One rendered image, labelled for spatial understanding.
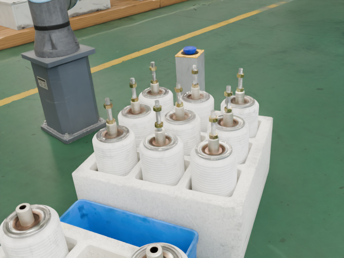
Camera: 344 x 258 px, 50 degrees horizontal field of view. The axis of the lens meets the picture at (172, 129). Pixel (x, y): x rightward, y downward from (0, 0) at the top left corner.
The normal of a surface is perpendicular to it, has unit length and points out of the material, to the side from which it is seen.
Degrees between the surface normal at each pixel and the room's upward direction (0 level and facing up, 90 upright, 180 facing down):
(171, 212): 90
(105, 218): 88
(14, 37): 90
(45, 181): 0
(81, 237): 0
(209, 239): 90
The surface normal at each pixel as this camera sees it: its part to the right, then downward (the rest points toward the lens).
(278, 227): -0.07, -0.87
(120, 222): -0.42, 0.44
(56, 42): 0.32, 0.15
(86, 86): 0.72, 0.30
